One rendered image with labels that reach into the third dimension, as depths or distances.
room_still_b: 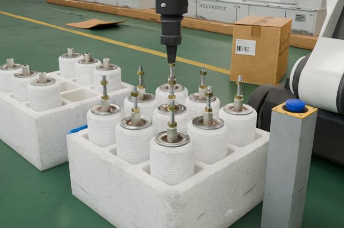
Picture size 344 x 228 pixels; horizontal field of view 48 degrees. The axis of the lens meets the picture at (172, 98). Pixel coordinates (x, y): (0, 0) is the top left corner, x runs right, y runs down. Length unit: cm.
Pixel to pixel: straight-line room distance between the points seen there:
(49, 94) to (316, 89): 76
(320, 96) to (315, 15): 191
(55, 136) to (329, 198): 81
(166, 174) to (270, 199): 26
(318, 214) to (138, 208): 47
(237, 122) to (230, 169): 12
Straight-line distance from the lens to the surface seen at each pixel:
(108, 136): 97
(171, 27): 104
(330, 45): 108
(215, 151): 89
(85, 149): 97
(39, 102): 122
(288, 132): 83
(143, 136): 87
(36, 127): 119
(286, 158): 86
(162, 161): 80
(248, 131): 97
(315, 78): 105
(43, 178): 122
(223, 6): 337
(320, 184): 121
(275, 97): 128
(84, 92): 139
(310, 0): 301
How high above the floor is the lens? 62
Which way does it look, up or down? 20 degrees down
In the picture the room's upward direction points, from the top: straight up
